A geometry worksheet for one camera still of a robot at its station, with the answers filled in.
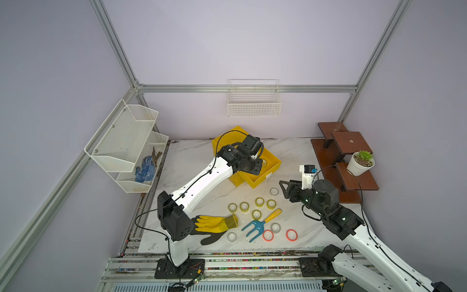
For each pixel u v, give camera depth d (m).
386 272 0.44
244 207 0.91
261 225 0.85
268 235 0.82
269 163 0.89
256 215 0.88
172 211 0.43
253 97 0.93
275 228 0.84
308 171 0.62
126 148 0.77
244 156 0.54
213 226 0.82
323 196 0.53
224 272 0.73
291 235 0.82
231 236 0.82
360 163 0.80
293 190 0.64
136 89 0.91
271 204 0.93
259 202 0.93
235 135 0.60
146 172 0.88
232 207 0.91
